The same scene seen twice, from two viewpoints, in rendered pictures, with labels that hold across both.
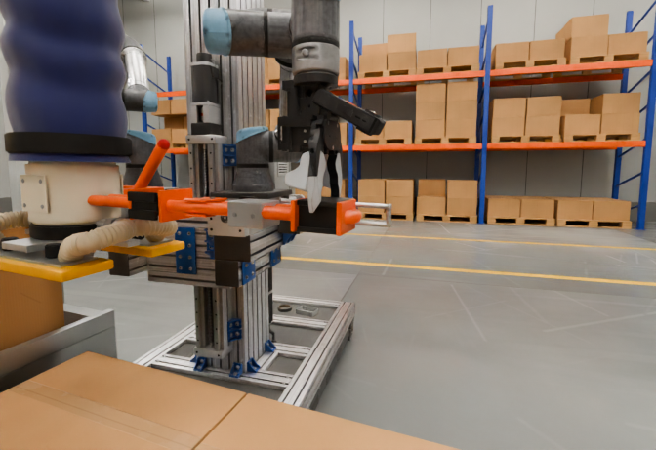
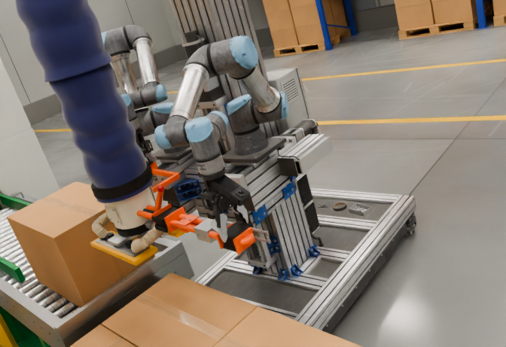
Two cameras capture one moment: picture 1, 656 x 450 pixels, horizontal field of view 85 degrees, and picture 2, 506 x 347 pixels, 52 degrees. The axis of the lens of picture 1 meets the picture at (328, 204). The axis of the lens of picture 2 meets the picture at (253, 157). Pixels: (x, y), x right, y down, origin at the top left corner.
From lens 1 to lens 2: 1.14 m
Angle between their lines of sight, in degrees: 31
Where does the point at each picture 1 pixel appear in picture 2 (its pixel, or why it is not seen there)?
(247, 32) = (177, 141)
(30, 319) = not seen: hidden behind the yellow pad
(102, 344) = (180, 264)
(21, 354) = (136, 278)
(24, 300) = not seen: hidden behind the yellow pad
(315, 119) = (215, 196)
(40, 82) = (97, 163)
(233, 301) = (267, 223)
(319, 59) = (207, 170)
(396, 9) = not seen: outside the picture
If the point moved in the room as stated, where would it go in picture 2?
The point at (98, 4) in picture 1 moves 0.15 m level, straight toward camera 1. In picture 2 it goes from (108, 111) to (102, 122)
